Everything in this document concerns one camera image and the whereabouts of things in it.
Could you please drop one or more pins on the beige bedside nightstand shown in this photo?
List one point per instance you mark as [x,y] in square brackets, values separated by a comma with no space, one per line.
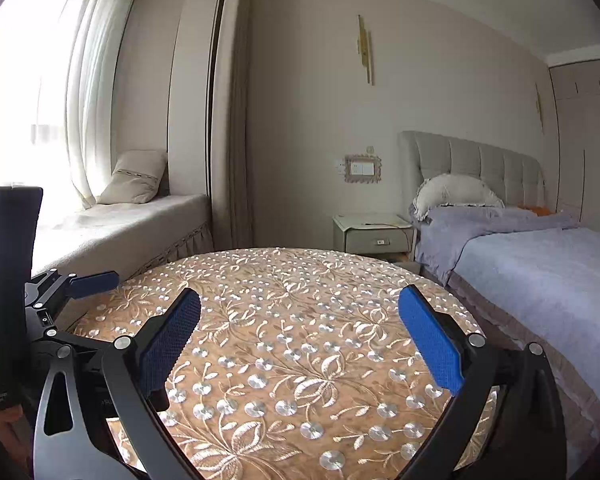
[383,236]

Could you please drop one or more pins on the white sheer curtain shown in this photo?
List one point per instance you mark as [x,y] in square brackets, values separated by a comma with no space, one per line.
[81,45]

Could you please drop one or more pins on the beige built-in wardrobe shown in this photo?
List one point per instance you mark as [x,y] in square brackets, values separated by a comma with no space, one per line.
[577,97]

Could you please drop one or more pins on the gold wall sconce left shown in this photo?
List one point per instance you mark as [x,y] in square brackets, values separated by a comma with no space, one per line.
[365,50]

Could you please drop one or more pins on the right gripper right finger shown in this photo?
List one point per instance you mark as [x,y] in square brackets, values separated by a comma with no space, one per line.
[527,438]

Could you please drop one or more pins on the beige tufted headboard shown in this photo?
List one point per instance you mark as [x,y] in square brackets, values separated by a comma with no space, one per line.
[516,179]

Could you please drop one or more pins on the bed with lavender cover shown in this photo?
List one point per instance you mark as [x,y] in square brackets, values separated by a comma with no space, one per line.
[529,278]

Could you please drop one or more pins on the beige window seat cushion pillow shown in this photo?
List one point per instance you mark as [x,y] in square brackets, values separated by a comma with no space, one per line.
[136,178]

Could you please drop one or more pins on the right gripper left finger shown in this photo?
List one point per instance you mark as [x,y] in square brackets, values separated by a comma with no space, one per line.
[98,415]

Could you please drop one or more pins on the window seat bench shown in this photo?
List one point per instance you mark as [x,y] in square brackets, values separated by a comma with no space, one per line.
[125,238]

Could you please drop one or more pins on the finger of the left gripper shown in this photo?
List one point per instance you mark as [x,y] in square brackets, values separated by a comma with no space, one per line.
[52,287]

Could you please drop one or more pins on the framed wall switch plate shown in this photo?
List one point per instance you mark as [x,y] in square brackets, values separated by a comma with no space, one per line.
[362,169]

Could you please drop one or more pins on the white ruffled pillow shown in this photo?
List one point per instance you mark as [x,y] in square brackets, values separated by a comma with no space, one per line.
[452,190]

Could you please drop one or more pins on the person's left hand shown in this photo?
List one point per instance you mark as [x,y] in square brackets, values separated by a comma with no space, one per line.
[15,445]

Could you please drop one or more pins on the gold wall sconce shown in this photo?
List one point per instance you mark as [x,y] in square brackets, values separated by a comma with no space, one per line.
[365,50]
[539,108]

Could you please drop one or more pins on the gold wall sconce right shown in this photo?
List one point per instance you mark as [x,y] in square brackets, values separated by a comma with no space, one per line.
[539,108]

